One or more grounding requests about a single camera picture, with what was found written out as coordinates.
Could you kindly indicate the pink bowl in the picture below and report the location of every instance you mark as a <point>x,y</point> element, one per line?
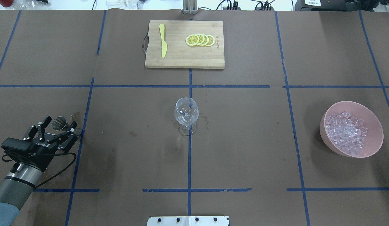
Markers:
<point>375,135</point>

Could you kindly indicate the red cylinder bottle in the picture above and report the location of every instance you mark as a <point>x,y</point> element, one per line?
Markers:
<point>6,3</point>

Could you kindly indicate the bamboo cutting board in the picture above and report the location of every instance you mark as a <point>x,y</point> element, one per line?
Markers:
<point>179,54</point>

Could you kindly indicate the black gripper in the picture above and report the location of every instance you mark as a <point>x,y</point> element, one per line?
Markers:
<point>41,151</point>

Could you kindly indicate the yellow plastic knife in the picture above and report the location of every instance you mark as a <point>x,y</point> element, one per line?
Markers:
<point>164,45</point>

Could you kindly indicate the aluminium frame post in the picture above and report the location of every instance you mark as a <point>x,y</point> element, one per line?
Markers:
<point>190,7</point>

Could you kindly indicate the steel double jigger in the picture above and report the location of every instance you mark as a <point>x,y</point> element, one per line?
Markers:
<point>61,124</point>

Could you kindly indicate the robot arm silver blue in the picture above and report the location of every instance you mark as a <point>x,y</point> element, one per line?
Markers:
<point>20,182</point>

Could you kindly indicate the white crumpled cloth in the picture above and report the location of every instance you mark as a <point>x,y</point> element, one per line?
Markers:
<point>122,4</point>

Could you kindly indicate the clear wine glass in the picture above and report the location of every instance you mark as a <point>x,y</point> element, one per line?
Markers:
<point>186,113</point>

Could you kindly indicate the clear ice cubes pile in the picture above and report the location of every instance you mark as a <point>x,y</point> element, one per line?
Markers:
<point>347,132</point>

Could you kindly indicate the black power adapter box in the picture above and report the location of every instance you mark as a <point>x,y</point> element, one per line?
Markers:
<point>321,5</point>

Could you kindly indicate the lemon slice leftmost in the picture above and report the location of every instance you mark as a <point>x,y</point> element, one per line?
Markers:
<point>192,40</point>

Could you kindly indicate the lemon slice rightmost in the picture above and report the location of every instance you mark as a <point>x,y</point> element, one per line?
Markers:
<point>211,40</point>

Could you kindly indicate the lemon slice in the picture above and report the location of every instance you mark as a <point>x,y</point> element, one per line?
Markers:
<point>205,40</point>
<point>201,39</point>
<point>211,40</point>
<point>192,40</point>

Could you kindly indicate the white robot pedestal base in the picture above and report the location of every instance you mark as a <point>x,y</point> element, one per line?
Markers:
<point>188,221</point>

